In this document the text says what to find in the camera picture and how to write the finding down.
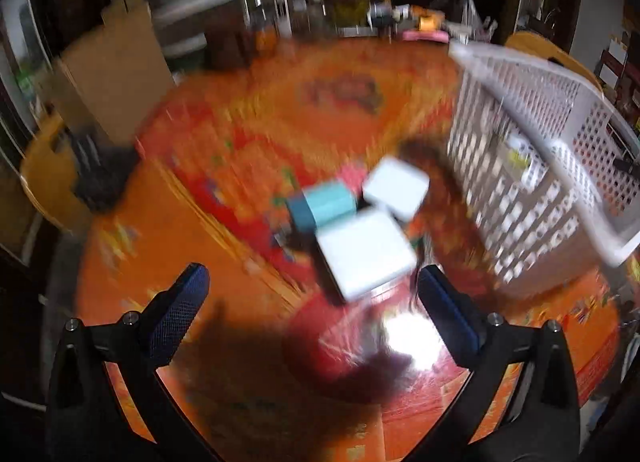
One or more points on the white perforated plastic basket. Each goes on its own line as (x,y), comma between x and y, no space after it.
(546,165)

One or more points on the wooden chair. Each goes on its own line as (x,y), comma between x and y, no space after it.
(536,45)
(48,176)

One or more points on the wooden chair right back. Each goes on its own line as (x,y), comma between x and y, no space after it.
(536,45)

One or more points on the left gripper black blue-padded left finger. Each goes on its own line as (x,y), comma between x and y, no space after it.
(106,401)

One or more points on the large white square box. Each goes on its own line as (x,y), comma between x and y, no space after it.
(365,251)

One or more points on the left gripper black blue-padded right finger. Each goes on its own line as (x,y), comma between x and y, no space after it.
(541,420)

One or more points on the small white square box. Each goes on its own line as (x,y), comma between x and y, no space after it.
(396,186)

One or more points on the brown cardboard box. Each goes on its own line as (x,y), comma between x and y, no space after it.
(110,79)

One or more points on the red orange floral tablecloth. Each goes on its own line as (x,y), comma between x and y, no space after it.
(310,186)

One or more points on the pink paper pad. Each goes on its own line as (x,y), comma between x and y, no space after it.
(436,36)

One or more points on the teal power adapter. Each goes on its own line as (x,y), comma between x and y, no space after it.
(319,205)

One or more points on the wooden chair left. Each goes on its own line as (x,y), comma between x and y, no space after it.
(48,176)

